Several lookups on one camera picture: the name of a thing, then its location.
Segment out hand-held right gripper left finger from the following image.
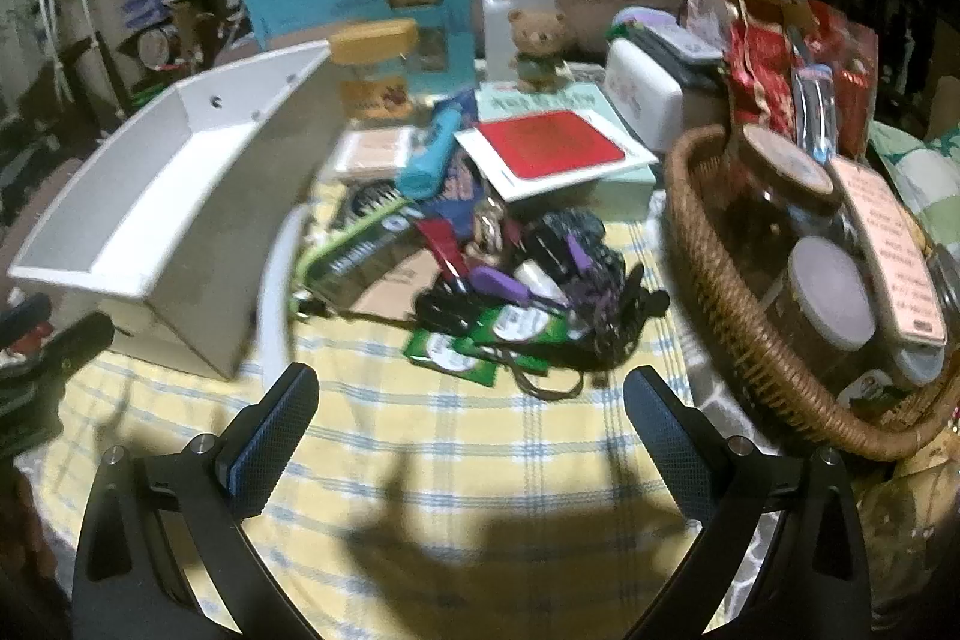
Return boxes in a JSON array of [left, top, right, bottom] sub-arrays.
[[71, 364, 320, 640]]

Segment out lilac pouch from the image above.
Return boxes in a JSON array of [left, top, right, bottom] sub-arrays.
[[613, 6, 680, 34]]

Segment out brown teddy bear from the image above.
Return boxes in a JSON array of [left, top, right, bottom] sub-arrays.
[[508, 8, 569, 92]]

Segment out green packet with white discs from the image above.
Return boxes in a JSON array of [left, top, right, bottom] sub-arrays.
[[480, 302, 593, 360], [403, 329, 500, 390]]

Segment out red envelope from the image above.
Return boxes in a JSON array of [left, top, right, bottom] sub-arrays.
[[476, 111, 627, 180]]

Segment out brown cardboard piece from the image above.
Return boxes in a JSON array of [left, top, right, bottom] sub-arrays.
[[352, 250, 436, 322]]

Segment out red clip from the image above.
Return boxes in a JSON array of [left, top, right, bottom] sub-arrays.
[[416, 218, 473, 292]]

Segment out wicker basket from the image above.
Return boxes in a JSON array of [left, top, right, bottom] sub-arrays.
[[664, 122, 960, 461]]

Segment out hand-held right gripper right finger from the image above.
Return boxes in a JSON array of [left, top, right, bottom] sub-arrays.
[[622, 366, 875, 640]]

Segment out metal key ring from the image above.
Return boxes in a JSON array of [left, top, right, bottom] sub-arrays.
[[469, 197, 518, 259]]

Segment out grey patterned cloth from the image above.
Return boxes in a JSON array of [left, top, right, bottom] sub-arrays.
[[720, 505, 788, 611]]

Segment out mint green box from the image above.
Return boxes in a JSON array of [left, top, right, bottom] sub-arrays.
[[476, 83, 661, 225]]

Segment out cork-lidded glass jar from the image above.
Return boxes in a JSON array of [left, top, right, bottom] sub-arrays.
[[720, 122, 845, 281]]

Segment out teal bottle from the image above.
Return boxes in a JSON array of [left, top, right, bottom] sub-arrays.
[[396, 107, 464, 199]]

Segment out green-edged black packet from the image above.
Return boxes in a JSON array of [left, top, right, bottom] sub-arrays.
[[296, 201, 421, 311]]

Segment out green white cloth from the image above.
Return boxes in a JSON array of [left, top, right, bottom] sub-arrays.
[[874, 122, 960, 251]]

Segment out pink printed card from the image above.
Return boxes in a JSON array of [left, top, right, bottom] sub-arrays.
[[829, 156, 950, 348]]

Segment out white plastic case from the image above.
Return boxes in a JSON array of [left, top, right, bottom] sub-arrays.
[[604, 38, 685, 154]]

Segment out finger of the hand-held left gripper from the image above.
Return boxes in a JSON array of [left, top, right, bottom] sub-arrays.
[[41, 310, 115, 386], [0, 293, 52, 345]]

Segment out black clip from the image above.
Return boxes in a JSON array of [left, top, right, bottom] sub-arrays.
[[585, 265, 672, 371]]

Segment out beige flat box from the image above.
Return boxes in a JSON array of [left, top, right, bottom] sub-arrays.
[[334, 126, 417, 184]]

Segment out red snack bags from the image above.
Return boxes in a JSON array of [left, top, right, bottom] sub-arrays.
[[724, 0, 878, 154]]

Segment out cluttered shelf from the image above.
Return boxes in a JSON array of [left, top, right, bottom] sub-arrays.
[[120, 0, 248, 86]]

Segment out black scissors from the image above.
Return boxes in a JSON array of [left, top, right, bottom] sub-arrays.
[[412, 287, 481, 337]]

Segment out blue patterned box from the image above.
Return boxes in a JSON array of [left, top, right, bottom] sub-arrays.
[[427, 149, 488, 236]]

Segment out grey-lidded glass jar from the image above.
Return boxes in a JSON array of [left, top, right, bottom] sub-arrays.
[[765, 235, 878, 371]]

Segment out white storage box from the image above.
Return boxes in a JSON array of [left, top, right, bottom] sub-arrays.
[[6, 40, 350, 382]]

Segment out yellow checked tablecloth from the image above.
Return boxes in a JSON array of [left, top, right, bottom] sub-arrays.
[[34, 160, 758, 640]]

